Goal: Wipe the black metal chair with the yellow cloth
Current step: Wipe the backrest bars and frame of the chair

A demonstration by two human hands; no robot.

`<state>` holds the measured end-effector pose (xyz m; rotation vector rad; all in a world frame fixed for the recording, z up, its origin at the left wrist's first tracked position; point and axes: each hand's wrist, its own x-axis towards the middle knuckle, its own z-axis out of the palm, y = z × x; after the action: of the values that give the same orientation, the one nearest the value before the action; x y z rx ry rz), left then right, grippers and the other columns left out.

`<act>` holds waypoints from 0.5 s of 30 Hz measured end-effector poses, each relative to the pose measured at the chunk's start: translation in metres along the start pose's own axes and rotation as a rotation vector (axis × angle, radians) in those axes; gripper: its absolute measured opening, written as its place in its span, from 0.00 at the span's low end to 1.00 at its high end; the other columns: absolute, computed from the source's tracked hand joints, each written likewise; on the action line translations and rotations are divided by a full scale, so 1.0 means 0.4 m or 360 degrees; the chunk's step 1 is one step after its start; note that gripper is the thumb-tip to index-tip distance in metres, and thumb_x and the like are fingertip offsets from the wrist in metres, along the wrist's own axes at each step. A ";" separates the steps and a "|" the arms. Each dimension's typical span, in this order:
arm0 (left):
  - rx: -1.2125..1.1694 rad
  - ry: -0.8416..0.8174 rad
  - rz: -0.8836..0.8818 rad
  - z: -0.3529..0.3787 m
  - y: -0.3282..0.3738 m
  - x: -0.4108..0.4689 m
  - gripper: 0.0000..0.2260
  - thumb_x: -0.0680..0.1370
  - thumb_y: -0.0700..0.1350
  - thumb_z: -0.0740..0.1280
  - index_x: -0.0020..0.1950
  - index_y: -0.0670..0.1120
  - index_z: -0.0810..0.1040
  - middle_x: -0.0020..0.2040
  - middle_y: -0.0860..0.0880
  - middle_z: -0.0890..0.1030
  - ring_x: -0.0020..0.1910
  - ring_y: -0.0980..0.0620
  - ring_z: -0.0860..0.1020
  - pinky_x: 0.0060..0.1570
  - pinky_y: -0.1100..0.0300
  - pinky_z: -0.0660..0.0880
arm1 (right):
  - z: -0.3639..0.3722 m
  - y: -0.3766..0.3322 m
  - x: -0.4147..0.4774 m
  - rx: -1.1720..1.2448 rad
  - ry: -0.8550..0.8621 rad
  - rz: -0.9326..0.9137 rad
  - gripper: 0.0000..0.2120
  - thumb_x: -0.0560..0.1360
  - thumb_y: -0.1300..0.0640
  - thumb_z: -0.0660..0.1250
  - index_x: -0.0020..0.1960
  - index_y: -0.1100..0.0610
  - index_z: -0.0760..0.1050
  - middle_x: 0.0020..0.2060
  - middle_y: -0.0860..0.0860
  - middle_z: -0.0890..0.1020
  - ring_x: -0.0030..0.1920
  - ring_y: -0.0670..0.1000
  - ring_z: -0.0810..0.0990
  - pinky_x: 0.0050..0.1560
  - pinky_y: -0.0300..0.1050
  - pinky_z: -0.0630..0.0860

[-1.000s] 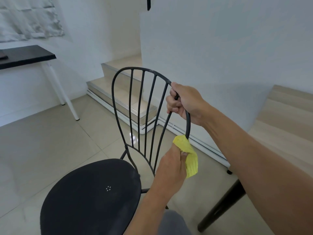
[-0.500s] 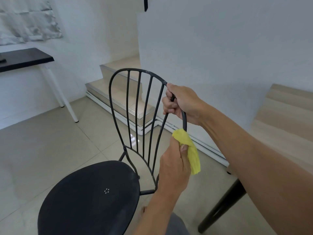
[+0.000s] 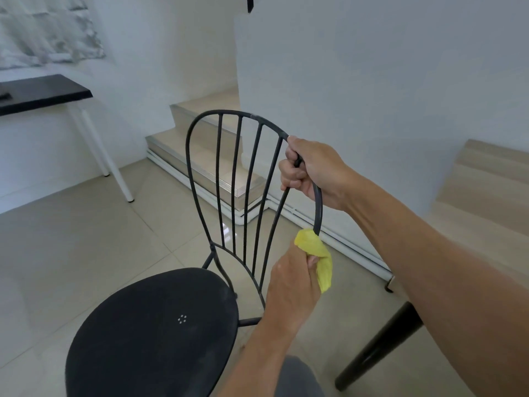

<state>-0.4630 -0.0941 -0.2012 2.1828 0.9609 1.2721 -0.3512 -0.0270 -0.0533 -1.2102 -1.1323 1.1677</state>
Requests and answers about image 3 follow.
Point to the black top white leg table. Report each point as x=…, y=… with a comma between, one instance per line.
x=41, y=92

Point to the black metal chair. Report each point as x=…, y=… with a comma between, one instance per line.
x=157, y=334

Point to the person's left forearm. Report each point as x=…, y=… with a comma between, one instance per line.
x=264, y=359

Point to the person's right forearm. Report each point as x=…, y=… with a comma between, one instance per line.
x=438, y=276

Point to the person's right hand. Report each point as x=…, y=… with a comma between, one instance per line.
x=322, y=169

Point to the person's grey trousers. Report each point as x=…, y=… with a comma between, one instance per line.
x=297, y=380

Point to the silver textured wall art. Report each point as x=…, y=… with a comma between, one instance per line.
x=45, y=28

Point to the yellow cleaning cloth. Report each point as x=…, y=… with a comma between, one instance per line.
x=320, y=254

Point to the beige tiled staircase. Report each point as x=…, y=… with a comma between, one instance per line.
x=206, y=132

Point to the person's left thumb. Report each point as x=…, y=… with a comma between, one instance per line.
x=313, y=261

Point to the light wood table black leg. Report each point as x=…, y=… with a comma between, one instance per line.
x=475, y=227

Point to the person's left hand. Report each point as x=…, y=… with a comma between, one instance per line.
x=289, y=285

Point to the person's right fingers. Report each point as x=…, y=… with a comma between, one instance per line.
x=291, y=173

